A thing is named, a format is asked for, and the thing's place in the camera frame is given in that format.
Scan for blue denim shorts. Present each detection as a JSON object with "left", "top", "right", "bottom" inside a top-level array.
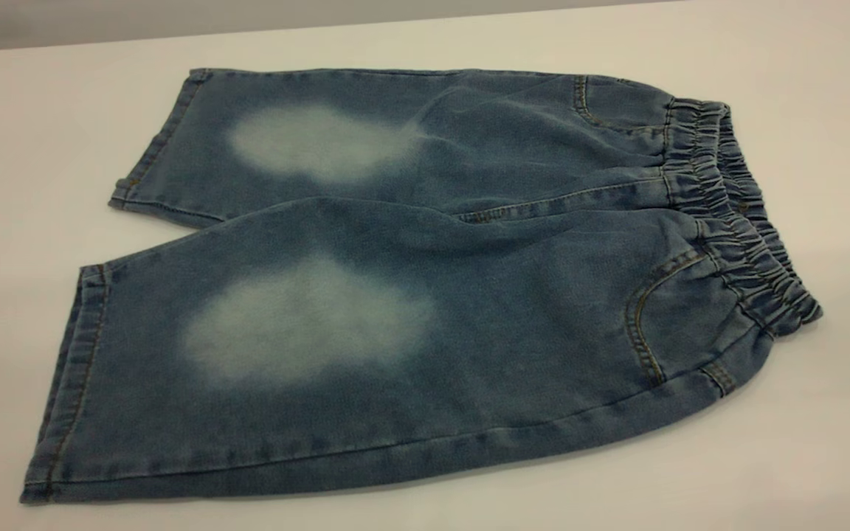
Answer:
[{"left": 19, "top": 68, "right": 824, "bottom": 506}]

